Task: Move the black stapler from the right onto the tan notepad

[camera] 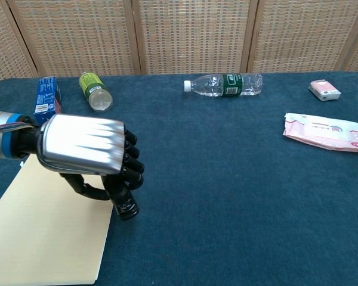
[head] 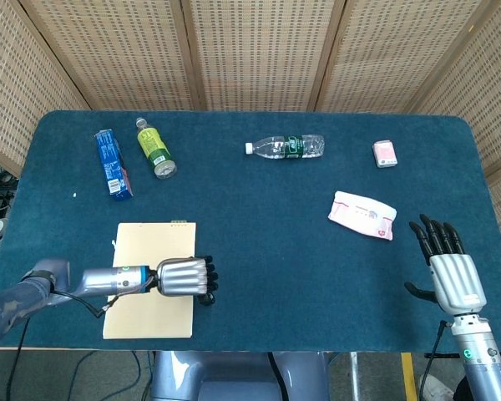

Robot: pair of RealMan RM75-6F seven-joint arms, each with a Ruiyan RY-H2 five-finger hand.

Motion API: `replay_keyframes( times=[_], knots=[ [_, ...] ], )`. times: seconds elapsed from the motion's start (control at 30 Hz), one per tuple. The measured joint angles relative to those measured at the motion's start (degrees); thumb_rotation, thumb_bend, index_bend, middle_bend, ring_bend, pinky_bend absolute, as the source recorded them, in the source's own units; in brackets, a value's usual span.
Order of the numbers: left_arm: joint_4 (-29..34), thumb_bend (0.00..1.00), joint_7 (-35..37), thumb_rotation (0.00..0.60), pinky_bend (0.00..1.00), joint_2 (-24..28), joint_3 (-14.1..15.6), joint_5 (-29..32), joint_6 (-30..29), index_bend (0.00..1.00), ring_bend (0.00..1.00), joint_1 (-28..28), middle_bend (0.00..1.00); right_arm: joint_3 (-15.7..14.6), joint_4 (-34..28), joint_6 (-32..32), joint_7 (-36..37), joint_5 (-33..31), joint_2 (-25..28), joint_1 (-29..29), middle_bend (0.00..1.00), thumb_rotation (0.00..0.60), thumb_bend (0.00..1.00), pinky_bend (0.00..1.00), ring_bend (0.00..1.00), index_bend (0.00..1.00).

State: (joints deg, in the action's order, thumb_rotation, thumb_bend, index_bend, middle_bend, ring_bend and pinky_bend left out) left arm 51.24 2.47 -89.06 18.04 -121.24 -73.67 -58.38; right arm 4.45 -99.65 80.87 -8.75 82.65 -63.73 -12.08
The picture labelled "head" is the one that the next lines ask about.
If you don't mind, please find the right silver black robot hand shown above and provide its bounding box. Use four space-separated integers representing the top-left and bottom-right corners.
403 213 488 316

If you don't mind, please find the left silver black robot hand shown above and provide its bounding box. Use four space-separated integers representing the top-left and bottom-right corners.
155 254 220 307

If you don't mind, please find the beige folder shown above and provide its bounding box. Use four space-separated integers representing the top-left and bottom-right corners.
102 219 197 341

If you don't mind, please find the blue table cloth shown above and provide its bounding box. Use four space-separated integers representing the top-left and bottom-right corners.
0 109 501 356

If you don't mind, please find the yellow floor tape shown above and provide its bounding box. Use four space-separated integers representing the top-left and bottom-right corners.
400 352 419 401

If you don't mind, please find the white shoe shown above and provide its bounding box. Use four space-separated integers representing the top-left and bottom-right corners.
418 373 457 401

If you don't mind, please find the grey-blue robot torso base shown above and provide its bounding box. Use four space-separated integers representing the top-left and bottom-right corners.
149 350 331 401

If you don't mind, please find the pink wet wipes pack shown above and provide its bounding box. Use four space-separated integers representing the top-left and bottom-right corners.
327 190 398 241

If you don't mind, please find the blue toothpaste box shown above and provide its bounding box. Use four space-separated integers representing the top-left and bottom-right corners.
94 129 135 203

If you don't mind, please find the bottle with yellow-green label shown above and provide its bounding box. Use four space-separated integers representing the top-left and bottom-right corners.
134 117 178 180

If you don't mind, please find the metal table leg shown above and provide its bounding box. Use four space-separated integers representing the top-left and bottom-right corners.
348 352 359 401

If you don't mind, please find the small pink tissue pack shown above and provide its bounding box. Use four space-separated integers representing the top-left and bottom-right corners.
372 140 399 169

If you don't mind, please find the clear water bottle green label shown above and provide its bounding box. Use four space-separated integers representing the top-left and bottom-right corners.
245 133 327 161

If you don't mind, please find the woven folding screen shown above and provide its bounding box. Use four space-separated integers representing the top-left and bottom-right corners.
0 0 501 289

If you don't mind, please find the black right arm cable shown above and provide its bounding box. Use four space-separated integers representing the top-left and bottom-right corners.
420 319 453 401

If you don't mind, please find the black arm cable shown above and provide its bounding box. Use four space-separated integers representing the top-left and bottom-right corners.
3 287 123 401
420 319 453 401

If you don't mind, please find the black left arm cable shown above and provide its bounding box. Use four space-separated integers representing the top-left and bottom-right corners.
3 287 123 401

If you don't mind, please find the black torso cable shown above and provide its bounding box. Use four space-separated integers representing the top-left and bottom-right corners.
268 352 296 401

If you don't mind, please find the black floor cable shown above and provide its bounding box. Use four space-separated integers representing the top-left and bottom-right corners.
64 349 99 401

